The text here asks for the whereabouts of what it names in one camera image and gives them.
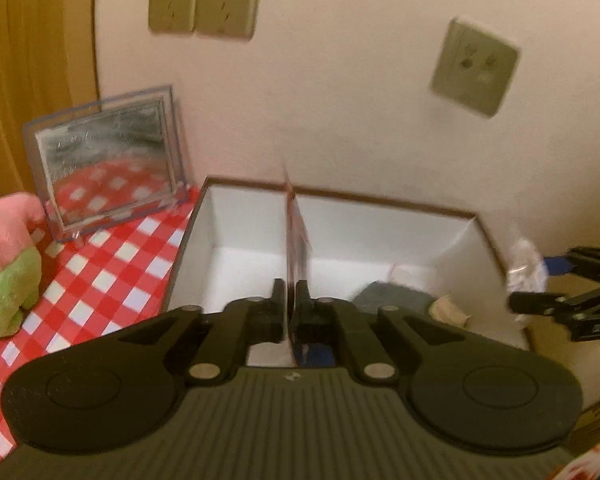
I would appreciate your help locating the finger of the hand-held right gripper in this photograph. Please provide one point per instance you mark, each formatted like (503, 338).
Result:
(540, 304)
(590, 265)

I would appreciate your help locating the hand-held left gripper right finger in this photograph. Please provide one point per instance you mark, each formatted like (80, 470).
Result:
(302, 310)

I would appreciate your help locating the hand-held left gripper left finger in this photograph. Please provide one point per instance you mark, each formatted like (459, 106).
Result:
(279, 310)

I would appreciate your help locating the clear bag of white beads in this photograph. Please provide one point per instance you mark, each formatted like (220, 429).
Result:
(526, 265)

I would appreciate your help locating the blue fluffy towel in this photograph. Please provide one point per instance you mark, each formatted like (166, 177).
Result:
(320, 355)

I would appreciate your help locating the red snack packet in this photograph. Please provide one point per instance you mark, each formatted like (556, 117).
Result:
(297, 240)

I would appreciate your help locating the grey fluffy towel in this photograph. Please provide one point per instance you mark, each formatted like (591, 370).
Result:
(390, 298)

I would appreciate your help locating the brown cardboard box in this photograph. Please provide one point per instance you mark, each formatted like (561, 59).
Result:
(240, 230)

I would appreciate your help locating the beige sock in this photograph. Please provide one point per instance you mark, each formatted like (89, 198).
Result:
(450, 311)

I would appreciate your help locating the red white printed paper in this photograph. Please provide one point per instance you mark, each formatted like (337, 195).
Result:
(587, 462)

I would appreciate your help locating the red white checkered tablecloth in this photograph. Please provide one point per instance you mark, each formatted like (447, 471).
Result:
(105, 280)

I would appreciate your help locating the pink starfish plush toy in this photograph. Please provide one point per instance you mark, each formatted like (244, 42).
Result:
(5, 260)

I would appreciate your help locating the clear picture frame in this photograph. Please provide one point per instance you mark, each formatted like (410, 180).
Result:
(105, 160)

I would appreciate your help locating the beige wall socket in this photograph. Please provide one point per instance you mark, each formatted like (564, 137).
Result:
(226, 4)
(171, 4)
(475, 66)

